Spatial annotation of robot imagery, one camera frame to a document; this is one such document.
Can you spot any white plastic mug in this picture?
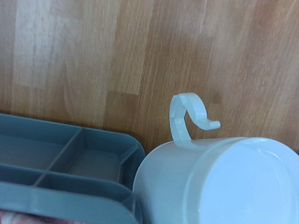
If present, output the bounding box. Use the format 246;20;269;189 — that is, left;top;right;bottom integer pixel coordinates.
132;91;299;224

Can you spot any grey plastic crate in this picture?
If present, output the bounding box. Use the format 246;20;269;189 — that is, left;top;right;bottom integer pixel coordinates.
0;112;147;224

